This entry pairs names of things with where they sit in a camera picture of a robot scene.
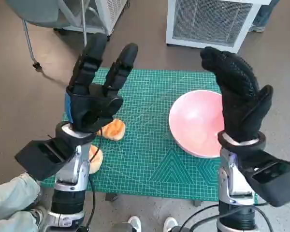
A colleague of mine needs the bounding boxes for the round toy bread bun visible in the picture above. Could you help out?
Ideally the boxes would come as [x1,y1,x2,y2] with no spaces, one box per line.
[88,145,104,174]

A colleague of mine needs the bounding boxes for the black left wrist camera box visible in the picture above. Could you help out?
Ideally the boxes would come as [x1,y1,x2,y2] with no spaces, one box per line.
[14,139,78,181]

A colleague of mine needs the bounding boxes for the wide white mesh cabinet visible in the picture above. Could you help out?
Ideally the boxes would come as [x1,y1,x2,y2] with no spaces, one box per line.
[166,0,273,54]

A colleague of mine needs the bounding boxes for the thin metal pole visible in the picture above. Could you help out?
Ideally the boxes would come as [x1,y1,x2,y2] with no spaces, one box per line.
[81,0,88,46]

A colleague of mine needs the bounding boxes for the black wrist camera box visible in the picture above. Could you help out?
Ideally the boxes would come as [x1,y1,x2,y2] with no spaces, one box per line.
[241,151,290,208]
[14,139,78,181]

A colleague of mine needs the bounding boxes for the green cutting mat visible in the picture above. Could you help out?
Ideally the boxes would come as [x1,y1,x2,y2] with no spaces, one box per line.
[40,68,259,203]

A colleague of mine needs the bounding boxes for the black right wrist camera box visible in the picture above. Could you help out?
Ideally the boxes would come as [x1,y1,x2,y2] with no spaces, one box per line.
[241,151,290,208]

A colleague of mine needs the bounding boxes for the person in blue trousers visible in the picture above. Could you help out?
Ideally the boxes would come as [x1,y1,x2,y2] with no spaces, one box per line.
[248,0,280,33]

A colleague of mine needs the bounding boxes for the grey chair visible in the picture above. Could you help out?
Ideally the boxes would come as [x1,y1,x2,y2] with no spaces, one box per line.
[4,0,87,71]

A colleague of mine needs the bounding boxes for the person in pale trousers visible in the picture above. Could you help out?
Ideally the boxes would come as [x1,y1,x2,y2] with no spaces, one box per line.
[0,173,48,232]

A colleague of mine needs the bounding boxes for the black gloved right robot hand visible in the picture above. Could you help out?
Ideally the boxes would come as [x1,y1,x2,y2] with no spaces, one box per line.
[200,46,274,141]

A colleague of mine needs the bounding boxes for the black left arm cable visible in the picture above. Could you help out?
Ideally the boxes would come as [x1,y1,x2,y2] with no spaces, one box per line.
[83,125,104,232]

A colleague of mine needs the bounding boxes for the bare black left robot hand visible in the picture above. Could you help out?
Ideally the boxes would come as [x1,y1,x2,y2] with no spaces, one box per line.
[66,32,138,133]

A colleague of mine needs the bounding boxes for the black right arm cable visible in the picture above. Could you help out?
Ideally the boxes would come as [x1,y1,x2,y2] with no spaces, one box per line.
[181,190,274,232]

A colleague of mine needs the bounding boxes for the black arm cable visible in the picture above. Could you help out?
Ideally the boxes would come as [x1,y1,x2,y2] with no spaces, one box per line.
[181,190,274,232]
[83,125,104,232]

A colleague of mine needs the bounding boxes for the rectangular striped toy bread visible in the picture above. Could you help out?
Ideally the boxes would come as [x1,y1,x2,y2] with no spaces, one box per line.
[96,118,126,141]

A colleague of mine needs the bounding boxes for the pink bowl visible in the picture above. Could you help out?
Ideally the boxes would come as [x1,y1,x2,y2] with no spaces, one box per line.
[169,89,227,159]

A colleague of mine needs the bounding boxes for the white mesh cabinet on casters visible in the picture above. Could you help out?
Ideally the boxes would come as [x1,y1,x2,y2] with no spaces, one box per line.
[53,0,130,37]

